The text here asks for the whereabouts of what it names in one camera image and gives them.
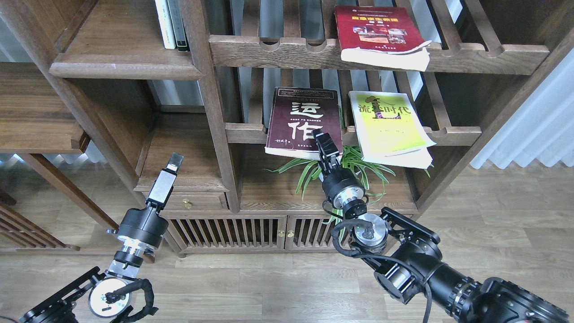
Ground white curtain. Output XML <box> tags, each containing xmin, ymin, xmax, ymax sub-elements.
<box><xmin>470</xmin><ymin>51</ymin><xmax>574</xmax><ymax>169</ymax></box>

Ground brass drawer knob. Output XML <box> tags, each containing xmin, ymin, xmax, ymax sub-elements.
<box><xmin>183</xmin><ymin>200</ymin><xmax>193</xmax><ymax>210</ymax></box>

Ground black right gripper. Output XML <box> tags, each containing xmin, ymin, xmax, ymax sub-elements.
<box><xmin>312</xmin><ymin>129</ymin><xmax>365</xmax><ymax>209</ymax></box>

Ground green spider plant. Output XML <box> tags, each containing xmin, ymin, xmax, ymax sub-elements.
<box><xmin>265</xmin><ymin>105</ymin><xmax>430</xmax><ymax>225</ymax></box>

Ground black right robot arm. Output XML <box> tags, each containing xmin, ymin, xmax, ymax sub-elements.
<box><xmin>313</xmin><ymin>130</ymin><xmax>568</xmax><ymax>323</ymax></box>

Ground yellow-green book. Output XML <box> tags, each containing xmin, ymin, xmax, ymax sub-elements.
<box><xmin>349</xmin><ymin>91</ymin><xmax>435</xmax><ymax>169</ymax></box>

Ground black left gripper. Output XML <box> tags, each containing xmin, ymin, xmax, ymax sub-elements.
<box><xmin>106</xmin><ymin>153</ymin><xmax>184</xmax><ymax>249</ymax></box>

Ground maroon book white characters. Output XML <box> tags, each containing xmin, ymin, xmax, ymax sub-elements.
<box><xmin>265</xmin><ymin>87</ymin><xmax>343</xmax><ymax>160</ymax></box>

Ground red book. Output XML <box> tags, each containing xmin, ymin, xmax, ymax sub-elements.
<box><xmin>335</xmin><ymin>5</ymin><xmax>430</xmax><ymax>72</ymax></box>

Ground dark wooden bookshelf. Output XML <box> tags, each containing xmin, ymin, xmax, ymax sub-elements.
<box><xmin>0</xmin><ymin>0</ymin><xmax>574</xmax><ymax>257</ymax></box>

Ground white upright book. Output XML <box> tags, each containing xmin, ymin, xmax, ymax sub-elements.
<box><xmin>155</xmin><ymin>0</ymin><xmax>177</xmax><ymax>49</ymax></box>

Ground dark green upright book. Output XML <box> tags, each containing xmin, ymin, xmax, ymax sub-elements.
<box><xmin>167</xmin><ymin>0</ymin><xmax>189</xmax><ymax>52</ymax></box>

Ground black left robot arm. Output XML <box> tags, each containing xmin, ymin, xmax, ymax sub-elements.
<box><xmin>20</xmin><ymin>153</ymin><xmax>184</xmax><ymax>323</ymax></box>

